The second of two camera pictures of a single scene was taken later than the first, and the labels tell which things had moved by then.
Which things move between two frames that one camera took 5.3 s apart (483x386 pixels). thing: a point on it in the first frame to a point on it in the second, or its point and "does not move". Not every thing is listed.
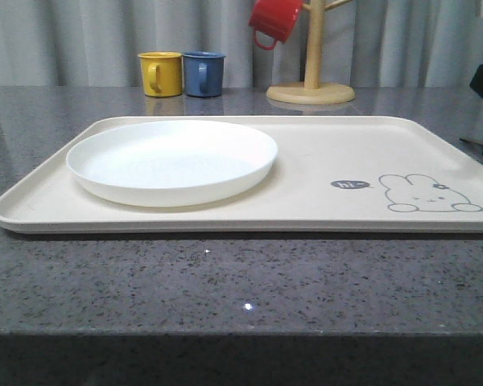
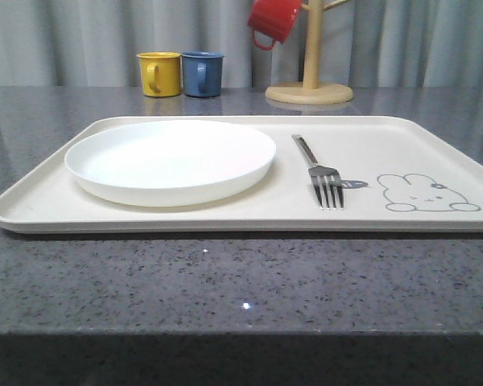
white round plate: (170, 163) does not move
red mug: (275, 18) does not move
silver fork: (473, 140) to (324, 178)
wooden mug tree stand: (311, 91) does not move
